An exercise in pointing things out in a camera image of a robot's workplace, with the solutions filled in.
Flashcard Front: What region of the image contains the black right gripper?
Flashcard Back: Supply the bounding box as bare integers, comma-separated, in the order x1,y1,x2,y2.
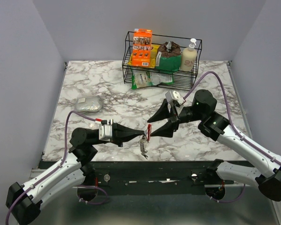
147,98,204,138

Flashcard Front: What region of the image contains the steel key organizer red handle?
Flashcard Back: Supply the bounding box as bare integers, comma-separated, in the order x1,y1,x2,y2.
138,124,153,160

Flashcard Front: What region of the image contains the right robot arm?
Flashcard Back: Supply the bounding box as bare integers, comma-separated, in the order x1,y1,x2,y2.
148,90,281,202

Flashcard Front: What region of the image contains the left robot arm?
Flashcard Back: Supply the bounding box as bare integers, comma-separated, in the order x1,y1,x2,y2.
5,123,145,225

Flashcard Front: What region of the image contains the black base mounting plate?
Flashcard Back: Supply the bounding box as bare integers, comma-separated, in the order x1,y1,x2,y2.
82,160,222,195

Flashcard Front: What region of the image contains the green white snack bag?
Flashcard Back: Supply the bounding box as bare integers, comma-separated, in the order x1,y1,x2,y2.
131,71,174,90

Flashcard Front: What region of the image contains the silver glitter pouch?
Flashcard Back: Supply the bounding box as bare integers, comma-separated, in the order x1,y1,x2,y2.
74,96,103,113

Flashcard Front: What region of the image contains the green brown bag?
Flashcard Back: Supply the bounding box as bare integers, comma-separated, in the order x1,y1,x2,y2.
155,41,182,73

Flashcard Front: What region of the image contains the cream lotion pump bottle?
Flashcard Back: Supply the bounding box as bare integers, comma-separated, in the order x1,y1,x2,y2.
180,38,197,72

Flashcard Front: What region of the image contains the yellow snack bag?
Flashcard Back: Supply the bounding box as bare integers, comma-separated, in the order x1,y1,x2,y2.
128,44,160,68

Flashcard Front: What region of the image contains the orange product box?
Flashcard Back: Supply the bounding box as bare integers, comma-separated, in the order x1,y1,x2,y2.
131,29,152,67

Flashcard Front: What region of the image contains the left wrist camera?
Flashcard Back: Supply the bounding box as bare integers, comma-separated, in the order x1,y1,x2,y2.
99,124,113,141

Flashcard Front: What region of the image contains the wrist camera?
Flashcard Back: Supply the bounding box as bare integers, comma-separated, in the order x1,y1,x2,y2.
99,124,113,141
165,90,186,107

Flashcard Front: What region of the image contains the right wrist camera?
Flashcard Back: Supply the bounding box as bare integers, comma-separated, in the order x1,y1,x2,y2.
165,90,186,107

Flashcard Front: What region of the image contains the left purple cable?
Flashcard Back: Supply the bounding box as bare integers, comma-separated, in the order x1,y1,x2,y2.
5,110,102,225

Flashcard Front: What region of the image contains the purple cable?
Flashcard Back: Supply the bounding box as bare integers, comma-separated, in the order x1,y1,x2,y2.
5,110,102,225
183,71,281,197

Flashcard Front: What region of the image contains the black wire shelf rack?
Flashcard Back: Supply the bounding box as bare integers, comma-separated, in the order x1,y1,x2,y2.
122,31,202,91

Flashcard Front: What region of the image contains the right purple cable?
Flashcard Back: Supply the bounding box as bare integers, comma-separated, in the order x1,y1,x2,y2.
183,71,281,197

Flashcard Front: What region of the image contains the aluminium rail frame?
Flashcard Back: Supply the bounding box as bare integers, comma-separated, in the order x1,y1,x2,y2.
15,60,281,225

